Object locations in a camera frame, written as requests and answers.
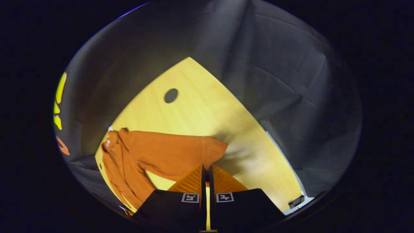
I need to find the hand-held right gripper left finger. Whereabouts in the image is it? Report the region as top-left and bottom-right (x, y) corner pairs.
(134, 164), (207, 232)

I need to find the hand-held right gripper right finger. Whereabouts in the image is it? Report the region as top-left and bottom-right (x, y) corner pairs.
(208, 164), (286, 232)

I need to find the orange knit garment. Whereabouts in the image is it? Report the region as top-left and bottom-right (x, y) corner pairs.
(101, 128), (229, 216)

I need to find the small black block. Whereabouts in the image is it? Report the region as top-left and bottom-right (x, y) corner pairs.
(288, 195), (305, 209)

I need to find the black cable grommet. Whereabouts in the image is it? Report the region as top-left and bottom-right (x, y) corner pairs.
(164, 88), (179, 104)

